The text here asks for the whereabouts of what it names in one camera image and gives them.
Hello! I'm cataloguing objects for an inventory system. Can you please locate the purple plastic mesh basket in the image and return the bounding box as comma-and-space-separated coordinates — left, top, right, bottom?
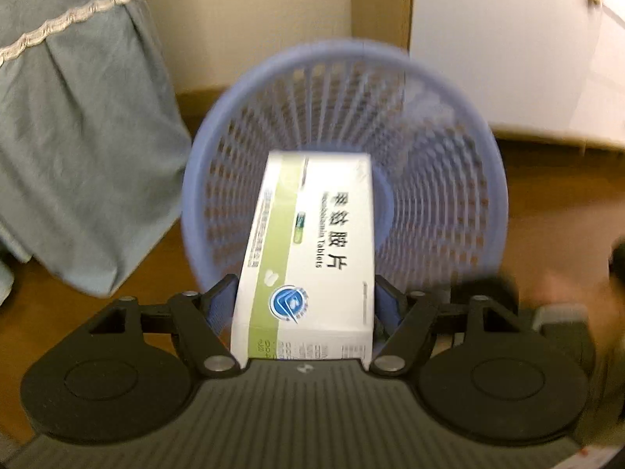
181, 39, 509, 292

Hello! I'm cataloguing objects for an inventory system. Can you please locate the blue-grey bed skirt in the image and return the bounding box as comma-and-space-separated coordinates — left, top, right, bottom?
1, 0, 191, 297

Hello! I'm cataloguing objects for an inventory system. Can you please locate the white green medicine box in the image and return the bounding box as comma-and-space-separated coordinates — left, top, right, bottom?
230, 151, 375, 366

